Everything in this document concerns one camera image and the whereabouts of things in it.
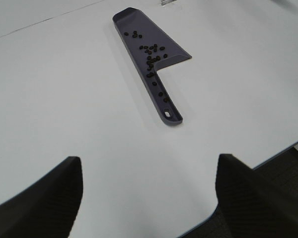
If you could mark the grey plastic dustpan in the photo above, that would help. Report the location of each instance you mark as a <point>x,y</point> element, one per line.
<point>131,19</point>

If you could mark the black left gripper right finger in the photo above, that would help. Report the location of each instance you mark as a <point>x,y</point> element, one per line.
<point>252,206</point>

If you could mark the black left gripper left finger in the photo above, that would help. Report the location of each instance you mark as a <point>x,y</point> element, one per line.
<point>48,208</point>

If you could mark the chrome wire dish rack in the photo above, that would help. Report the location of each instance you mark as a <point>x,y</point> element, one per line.
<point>165,2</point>

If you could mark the pile of coffee beans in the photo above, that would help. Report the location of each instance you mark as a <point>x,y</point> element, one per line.
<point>145,57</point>

